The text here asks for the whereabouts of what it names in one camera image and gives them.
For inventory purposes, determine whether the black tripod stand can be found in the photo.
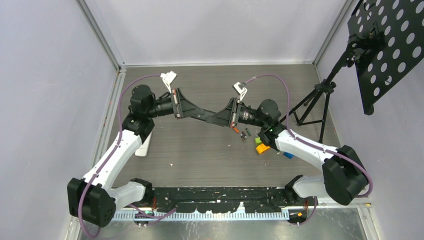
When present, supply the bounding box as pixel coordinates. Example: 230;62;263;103
279;31;385;141

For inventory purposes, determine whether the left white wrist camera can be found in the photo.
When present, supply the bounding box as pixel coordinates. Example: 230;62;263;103
160;71;177;93

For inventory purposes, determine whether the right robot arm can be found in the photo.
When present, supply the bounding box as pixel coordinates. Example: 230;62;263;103
206;98;374;206

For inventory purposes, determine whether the green battery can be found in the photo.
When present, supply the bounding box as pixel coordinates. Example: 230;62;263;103
245;128;252;137

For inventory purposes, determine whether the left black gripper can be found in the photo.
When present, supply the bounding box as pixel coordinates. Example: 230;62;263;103
145;87;204;119

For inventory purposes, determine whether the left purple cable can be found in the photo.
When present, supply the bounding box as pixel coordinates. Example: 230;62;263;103
76;74;178;239

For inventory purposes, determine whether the black perforated panel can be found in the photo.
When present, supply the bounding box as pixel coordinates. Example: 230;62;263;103
347;0;424;116

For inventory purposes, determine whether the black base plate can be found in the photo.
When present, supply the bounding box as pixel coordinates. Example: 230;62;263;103
134;186;317;223

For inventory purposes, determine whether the white remote control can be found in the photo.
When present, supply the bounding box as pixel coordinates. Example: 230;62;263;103
134;132;153;157

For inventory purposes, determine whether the orange block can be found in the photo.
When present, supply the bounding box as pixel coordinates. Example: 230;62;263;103
255;143;271;155

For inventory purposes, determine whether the lime green block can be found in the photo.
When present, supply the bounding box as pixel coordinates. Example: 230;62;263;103
254;137;262;146

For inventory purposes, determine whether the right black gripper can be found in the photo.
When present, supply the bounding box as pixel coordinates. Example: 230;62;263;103
207;97;268;128

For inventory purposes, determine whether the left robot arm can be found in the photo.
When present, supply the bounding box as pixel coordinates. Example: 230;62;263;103
67;84;186;228

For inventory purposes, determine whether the purple cable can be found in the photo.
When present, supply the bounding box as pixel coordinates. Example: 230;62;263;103
244;74;374;227
76;74;178;239

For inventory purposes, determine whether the black remote control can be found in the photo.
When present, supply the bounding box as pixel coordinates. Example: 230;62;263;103
192;109;216;122

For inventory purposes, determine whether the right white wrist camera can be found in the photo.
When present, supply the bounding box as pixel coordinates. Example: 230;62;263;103
232;82;248;102

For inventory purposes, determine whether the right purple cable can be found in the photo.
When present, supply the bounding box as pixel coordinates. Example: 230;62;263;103
244;74;374;227

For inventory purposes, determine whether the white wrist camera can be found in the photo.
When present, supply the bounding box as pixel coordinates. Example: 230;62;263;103
160;71;177;93
232;82;248;102

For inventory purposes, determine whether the blue green striped block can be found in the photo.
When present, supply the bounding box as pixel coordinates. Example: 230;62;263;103
283;152;294;159

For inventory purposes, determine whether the aluminium frame rail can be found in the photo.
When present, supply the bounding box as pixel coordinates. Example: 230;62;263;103
100;198;373;226

